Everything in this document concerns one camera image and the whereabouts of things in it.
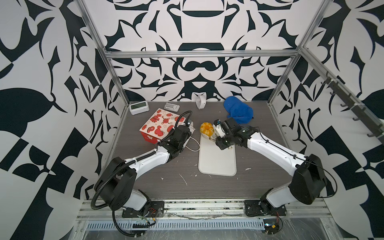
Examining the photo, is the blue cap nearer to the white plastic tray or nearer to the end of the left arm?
the white plastic tray

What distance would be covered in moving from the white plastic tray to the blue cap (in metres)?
0.26

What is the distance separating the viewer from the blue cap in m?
1.10

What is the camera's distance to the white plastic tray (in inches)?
34.3
